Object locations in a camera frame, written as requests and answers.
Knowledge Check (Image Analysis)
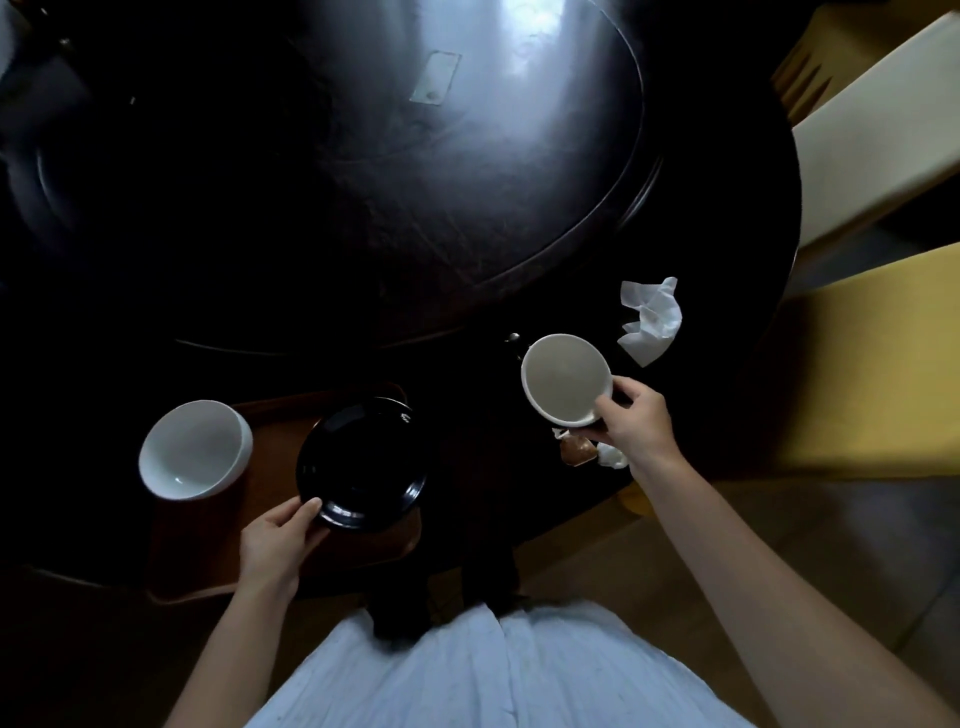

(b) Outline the person's left hand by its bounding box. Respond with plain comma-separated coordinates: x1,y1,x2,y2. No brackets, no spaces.
238,496,332,603

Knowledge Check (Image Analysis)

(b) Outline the person's right hand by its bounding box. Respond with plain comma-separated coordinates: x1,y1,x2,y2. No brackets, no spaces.
576,375,688,482

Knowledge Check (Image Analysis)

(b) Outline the small white bowl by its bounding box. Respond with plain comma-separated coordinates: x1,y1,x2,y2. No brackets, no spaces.
519,333,615,429

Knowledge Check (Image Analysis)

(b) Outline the black round plate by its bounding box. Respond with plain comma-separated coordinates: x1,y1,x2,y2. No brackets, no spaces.
295,396,431,534

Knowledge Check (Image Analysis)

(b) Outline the person's right forearm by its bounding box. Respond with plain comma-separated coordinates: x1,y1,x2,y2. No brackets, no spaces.
630,452,960,728

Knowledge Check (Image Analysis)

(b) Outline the person's left forearm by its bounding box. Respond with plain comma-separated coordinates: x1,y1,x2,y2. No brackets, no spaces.
163,588,303,728

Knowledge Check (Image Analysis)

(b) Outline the brown food scrap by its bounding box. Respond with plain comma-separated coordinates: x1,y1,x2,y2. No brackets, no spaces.
558,431,600,468

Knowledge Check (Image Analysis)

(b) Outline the brown serving tray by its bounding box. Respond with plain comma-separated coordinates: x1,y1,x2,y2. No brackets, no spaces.
145,384,426,603

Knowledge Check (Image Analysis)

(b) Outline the crumpled white tissue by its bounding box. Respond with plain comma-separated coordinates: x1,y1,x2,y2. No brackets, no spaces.
616,276,684,369

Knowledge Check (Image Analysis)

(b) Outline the large white bowl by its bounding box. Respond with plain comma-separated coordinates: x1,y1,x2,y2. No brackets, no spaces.
138,399,255,503

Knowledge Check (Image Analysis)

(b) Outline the person's white garment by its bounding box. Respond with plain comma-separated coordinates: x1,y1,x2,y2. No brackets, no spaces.
243,603,756,728

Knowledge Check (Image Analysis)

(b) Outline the dark round turntable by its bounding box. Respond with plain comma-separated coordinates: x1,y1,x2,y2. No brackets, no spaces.
15,0,666,355

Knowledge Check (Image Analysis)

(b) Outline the small clear card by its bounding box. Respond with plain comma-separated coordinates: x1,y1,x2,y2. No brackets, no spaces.
408,49,463,107

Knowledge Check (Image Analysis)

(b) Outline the white chair cushion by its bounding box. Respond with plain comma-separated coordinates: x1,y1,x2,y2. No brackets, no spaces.
790,10,960,253

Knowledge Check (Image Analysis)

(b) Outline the yellow chair back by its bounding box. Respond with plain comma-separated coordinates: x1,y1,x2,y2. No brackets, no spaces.
771,0,960,126

